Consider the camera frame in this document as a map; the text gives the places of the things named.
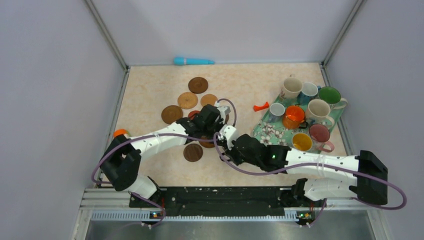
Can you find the red round coaster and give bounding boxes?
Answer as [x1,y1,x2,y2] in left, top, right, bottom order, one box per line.
[187,110,200,120]

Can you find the large brown wooden saucer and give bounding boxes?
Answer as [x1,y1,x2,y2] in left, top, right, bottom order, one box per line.
[199,137,215,149]

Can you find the light wood coaster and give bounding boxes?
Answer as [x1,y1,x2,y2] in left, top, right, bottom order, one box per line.
[200,93,218,107]

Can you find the woven rattan coaster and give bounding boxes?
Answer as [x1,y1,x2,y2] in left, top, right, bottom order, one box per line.
[177,92,199,110]

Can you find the dark woven coaster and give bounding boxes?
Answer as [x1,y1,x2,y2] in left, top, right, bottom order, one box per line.
[183,143,203,163]

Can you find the medium brown round coaster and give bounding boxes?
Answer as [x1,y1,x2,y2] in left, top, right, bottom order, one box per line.
[161,105,183,125]

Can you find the dark brown grooved coaster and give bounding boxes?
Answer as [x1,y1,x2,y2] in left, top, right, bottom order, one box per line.
[188,76,209,94]

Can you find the cream seashell mug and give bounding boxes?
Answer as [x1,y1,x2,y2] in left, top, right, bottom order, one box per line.
[279,76,303,100]

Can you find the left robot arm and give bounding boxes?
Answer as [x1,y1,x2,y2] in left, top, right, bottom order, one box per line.
[98,104,231,207]

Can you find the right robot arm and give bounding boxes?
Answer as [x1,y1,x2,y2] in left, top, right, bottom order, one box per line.
[213,125,388,206]

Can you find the small grey cup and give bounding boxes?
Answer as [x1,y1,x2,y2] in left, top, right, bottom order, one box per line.
[267,102,286,123]

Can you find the yellow interior cup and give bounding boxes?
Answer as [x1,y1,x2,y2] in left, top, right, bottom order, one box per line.
[291,132,313,152]

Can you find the orange plastic cup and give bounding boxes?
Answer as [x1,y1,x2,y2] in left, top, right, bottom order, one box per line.
[281,105,309,130]

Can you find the green patterned tray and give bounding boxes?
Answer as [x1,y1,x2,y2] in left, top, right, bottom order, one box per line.
[252,108,344,147]

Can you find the blue marker pen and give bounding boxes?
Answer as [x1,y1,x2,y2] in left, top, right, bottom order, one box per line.
[173,57,215,66]

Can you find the maroon pink mug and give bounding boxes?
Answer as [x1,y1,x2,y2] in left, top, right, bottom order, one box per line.
[308,123,335,153]

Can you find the cream large mug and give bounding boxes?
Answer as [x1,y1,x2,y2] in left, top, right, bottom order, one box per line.
[305,99,335,127]

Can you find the white blue mug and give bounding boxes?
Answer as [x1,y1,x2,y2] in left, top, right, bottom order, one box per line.
[297,82,319,105]

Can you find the orange toy block piece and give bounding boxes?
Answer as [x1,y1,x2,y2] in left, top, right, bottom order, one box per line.
[113,128,131,138]

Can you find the green mug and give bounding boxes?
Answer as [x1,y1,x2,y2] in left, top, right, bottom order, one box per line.
[317,86,348,110]

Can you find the orange toy handle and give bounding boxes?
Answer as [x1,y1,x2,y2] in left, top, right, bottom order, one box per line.
[253,102,270,112]

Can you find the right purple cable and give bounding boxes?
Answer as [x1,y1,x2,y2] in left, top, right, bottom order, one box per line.
[212,132,408,229]

